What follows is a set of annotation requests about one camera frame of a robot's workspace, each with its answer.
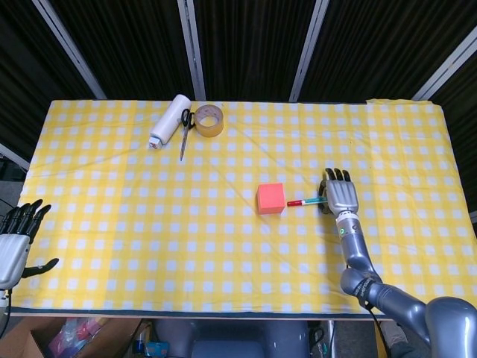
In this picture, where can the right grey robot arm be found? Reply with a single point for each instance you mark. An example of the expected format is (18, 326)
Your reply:
(354, 246)

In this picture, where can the aluminium frame post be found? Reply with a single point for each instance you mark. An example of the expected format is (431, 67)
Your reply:
(71, 50)
(307, 50)
(193, 48)
(445, 67)

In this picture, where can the red and teal marker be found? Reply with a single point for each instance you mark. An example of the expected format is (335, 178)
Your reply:
(303, 202)

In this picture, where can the white cylindrical bottle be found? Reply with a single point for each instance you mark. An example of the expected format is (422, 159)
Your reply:
(172, 117)

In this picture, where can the cardboard box with colourful items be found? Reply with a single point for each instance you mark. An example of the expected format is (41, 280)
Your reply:
(30, 341)

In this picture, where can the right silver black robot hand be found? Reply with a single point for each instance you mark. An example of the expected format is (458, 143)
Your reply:
(341, 195)

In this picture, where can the red cube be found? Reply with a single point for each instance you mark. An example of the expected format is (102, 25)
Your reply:
(271, 199)

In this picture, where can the brown packing tape roll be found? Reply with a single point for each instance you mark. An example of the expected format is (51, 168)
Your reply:
(208, 131)

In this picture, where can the yellow white checkered tablecloth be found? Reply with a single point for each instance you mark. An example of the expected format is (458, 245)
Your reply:
(149, 223)

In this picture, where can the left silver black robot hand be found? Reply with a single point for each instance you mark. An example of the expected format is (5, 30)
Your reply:
(10, 257)

